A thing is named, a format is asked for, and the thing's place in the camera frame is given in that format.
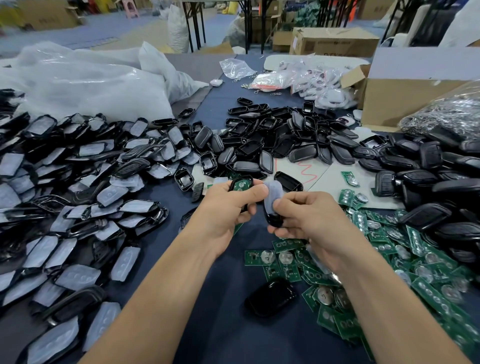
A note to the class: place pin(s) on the person's left forearm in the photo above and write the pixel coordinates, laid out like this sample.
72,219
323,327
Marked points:
161,315

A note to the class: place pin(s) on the clear bag of metal parts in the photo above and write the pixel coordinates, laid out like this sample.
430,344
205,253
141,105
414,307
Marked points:
454,112

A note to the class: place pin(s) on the clear bag with red label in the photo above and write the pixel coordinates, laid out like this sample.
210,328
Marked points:
270,80

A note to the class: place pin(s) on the small white object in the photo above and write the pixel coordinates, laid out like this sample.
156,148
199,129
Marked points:
217,82

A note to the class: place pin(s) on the heap of clear parts bags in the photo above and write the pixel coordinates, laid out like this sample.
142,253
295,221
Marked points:
326,86

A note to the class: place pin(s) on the white sack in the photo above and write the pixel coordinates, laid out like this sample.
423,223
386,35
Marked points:
178,28

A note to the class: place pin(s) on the film-covered black shell cover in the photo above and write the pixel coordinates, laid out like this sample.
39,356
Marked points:
274,196

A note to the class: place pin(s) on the pile of shells with pads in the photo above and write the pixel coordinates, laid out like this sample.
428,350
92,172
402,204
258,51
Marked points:
71,195

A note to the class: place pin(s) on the person's right forearm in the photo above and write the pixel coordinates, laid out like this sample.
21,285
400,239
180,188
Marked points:
405,319

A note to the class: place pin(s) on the small green circuit board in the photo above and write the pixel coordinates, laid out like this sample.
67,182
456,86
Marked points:
242,184

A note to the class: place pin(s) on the large open cardboard box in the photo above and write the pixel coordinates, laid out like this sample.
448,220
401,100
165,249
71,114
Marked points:
412,101

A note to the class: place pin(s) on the pile of green circuit boards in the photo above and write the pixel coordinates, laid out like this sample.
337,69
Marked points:
442,300

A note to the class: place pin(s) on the pink plastic stool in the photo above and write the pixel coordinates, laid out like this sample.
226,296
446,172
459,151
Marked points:
130,7

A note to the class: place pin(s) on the small glossy black shell cover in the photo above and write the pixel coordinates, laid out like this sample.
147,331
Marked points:
289,181

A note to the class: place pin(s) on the person's right hand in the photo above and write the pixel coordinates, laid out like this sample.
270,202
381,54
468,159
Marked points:
322,232

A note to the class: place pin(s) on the large white plastic bag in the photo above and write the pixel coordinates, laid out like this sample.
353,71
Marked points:
86,82

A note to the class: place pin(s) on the pile of black shell halves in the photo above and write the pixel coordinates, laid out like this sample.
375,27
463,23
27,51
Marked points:
289,135

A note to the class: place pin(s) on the black metal table frame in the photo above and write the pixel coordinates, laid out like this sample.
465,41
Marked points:
196,22

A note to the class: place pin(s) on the lone glossy black shell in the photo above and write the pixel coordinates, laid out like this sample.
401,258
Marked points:
270,298

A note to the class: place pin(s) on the pile of assembled black fobs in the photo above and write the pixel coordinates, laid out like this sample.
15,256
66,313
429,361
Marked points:
446,187

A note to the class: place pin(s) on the brown cardboard box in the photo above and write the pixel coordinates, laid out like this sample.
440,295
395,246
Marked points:
334,43

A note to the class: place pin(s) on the tan cardboard box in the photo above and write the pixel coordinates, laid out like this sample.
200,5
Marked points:
46,13

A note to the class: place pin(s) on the small crumpled clear plastic bag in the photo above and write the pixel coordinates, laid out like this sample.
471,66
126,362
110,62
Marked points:
238,69

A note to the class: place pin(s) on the person's left hand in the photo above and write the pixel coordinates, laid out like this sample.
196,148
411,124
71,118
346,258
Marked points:
221,221

